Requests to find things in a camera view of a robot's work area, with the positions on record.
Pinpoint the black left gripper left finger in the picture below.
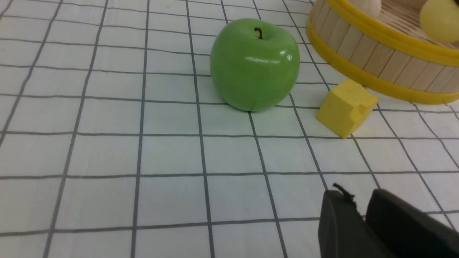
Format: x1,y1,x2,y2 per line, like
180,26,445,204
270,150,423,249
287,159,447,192
318,183,395,258

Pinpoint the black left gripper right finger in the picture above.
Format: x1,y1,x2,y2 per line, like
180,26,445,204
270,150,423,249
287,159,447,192
365,189,459,258

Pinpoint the yellow bun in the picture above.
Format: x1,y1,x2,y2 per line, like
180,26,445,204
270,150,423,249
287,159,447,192
420,0,459,44

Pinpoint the cream white bun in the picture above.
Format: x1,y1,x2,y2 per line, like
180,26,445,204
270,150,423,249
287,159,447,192
349,0,382,19

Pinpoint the wooden steamer tray yellow rim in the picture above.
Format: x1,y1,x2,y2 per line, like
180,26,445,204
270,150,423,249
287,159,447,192
306,0,459,105

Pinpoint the yellow foam cube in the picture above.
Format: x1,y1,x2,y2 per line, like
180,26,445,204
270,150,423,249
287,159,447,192
316,80,378,139

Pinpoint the green apple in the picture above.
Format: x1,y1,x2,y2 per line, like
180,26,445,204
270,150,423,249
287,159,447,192
210,18,300,112

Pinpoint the white grid tablecloth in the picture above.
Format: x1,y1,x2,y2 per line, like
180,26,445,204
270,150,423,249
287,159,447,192
0,0,458,258

